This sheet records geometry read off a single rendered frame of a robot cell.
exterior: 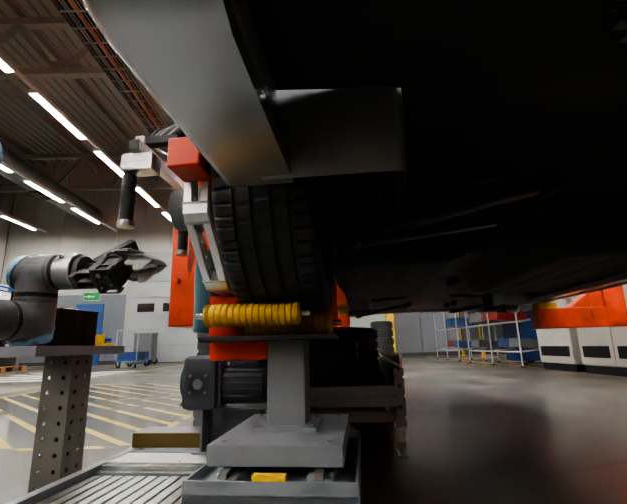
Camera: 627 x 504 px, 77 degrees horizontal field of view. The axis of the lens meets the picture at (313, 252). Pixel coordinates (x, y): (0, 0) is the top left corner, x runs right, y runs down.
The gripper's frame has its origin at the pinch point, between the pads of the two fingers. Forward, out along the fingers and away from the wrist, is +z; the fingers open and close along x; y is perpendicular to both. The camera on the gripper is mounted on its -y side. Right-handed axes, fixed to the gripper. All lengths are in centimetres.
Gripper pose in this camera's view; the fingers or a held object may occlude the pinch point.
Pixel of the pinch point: (162, 263)
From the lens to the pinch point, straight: 103.8
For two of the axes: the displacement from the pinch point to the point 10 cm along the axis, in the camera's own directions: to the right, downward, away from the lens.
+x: -0.9, -8.4, -5.3
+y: -0.7, 5.4, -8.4
